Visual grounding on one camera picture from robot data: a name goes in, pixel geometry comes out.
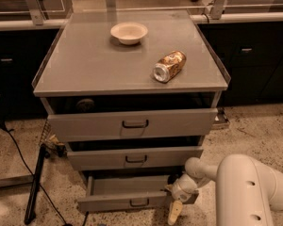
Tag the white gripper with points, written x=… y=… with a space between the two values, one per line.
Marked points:
x=185 y=188

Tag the grey bottom drawer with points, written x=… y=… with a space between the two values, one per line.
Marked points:
x=130 y=193

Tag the grey drawer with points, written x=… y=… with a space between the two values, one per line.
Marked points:
x=130 y=193
x=133 y=153
x=125 y=117

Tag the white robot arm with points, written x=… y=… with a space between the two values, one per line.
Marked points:
x=247 y=191

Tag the grey top drawer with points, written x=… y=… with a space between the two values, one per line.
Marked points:
x=125 y=117

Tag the grey middle drawer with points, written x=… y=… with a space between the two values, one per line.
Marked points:
x=133 y=153

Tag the grey drawer cabinet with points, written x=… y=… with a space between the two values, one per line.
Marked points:
x=87 y=61

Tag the dark object in top drawer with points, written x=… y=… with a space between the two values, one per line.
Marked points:
x=85 y=105

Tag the gold crushed soda can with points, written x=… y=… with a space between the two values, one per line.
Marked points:
x=169 y=66

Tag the black stand leg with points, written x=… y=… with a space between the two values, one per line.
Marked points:
x=30 y=209

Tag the white paper bowl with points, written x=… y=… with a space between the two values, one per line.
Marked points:
x=129 y=33

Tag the wire basket with items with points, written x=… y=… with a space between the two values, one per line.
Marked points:
x=50 y=142

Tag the grey counter rail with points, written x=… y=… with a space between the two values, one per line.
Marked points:
x=198 y=19

